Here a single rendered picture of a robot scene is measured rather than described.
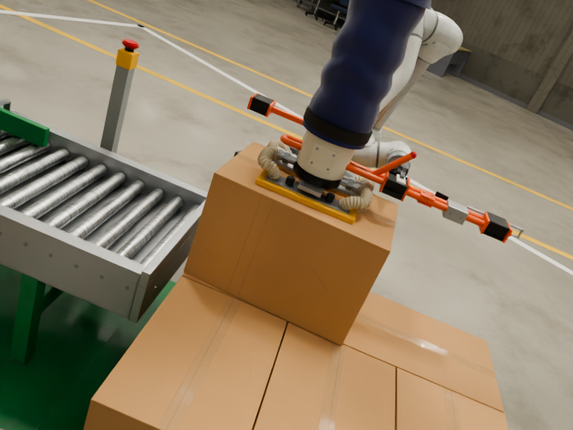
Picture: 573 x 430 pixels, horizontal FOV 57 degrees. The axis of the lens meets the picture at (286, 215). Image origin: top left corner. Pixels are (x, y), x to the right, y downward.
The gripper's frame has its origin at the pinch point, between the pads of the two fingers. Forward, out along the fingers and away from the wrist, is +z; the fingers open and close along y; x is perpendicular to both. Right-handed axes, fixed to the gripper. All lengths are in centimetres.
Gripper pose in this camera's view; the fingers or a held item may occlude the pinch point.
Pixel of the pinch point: (397, 185)
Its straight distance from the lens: 176.6
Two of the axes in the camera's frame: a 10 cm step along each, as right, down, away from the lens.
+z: -1.9, 4.0, -9.0
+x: -9.2, -3.9, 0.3
